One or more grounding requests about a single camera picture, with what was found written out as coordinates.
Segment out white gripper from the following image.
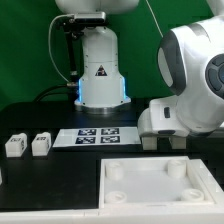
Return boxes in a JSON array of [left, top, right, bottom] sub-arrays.
[[137, 96, 189, 137]]

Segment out white square tabletop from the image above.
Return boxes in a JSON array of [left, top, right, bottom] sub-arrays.
[[99, 156, 215, 208]]

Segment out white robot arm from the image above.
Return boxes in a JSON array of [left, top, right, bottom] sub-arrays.
[[55, 0, 224, 137]]

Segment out white sheet with AprilTags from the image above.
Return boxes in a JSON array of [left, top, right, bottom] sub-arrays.
[[53, 127, 140, 147]]

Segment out white L-shaped obstacle fixture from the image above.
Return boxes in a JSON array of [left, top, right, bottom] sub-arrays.
[[0, 156, 224, 224]]

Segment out black cables at base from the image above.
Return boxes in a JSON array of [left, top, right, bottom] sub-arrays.
[[32, 83, 78, 103]]

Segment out white camera cable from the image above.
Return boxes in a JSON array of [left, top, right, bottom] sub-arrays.
[[47, 13, 75, 84]]

